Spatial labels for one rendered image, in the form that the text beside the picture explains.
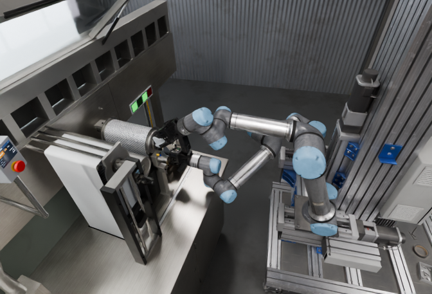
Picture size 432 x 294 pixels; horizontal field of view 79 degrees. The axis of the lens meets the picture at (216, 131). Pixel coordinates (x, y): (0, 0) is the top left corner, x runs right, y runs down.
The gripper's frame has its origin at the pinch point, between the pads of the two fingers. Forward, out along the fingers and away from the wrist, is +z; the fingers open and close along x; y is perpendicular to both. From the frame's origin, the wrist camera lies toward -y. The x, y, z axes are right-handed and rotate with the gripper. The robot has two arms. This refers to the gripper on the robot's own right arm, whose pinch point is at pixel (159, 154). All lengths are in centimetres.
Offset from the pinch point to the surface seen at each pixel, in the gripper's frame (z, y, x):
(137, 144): 2.1, 17.5, 12.1
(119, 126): 14.0, 21.9, 7.4
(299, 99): -69, -108, -252
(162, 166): -8.8, 4.5, 11.3
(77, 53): 30, 55, 2
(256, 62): 1, -69, -269
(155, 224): -15.9, -7.3, 34.8
